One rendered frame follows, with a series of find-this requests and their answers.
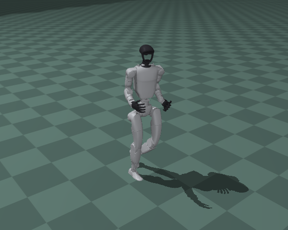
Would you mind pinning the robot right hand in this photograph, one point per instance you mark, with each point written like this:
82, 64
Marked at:
137, 106

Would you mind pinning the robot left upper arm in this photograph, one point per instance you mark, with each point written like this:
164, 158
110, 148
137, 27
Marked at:
160, 73

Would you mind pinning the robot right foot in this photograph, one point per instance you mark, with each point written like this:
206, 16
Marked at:
135, 175

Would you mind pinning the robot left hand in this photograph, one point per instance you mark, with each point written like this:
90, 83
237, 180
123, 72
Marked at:
166, 105

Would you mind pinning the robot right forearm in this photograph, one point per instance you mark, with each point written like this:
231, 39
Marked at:
129, 98

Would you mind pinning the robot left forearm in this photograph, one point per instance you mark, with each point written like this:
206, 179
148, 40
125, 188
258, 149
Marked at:
159, 96

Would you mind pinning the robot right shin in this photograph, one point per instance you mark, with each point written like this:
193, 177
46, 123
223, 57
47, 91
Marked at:
135, 157

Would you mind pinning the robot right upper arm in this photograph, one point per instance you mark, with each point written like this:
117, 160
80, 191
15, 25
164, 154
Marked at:
130, 74

